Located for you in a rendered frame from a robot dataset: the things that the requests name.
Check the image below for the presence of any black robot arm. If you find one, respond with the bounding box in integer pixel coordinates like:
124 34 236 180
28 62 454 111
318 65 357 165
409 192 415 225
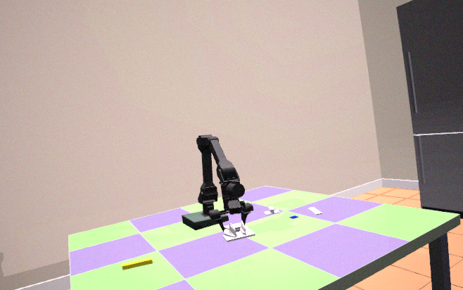
196 134 246 217

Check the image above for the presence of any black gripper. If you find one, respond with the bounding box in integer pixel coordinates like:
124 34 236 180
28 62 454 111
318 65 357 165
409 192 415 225
208 196 254 232

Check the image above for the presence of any yellow flat bar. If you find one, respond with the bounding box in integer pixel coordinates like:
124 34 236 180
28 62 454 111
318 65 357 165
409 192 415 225
122 258 153 270

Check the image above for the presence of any white flat bar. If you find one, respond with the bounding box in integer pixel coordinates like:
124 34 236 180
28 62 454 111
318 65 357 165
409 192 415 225
308 207 323 215

